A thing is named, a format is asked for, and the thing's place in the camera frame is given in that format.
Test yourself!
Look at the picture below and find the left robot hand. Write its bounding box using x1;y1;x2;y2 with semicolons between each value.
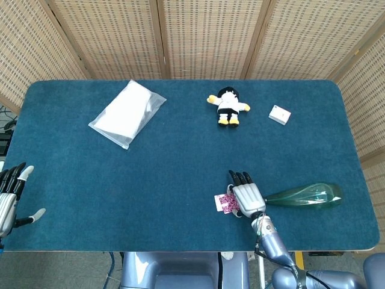
0;162;46;238

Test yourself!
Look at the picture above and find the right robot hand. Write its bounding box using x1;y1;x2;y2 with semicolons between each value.
225;170;268;218

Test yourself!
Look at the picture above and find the green spray bottle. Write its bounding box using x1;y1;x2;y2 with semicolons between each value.
263;182;343;208

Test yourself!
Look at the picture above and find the black electronic equipment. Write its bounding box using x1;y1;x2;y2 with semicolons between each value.
0;105;16;156

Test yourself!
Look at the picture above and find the white stand pole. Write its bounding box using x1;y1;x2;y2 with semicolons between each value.
257;255;266;289

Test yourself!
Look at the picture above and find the small white box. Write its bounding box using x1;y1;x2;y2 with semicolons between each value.
268;104;292;125

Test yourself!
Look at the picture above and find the penguin plush toy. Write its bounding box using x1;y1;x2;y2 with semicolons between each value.
206;86;251;127

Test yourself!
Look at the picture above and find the grey-blue robot torso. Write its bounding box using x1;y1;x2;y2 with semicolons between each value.
119;251;250;289

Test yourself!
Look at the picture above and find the blue felt table mat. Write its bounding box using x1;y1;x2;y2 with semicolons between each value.
1;79;380;252

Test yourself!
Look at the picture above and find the white plastic zip bag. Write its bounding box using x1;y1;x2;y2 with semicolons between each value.
88;79;168;151

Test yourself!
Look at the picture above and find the woven bamboo screen panel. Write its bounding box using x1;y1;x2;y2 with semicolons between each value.
0;0;91;114
246;0;385;81
158;0;271;81
330;37;385;217
48;0;166;81

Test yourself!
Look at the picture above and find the blue floor cable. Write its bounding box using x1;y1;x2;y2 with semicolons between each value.
106;252;117;282

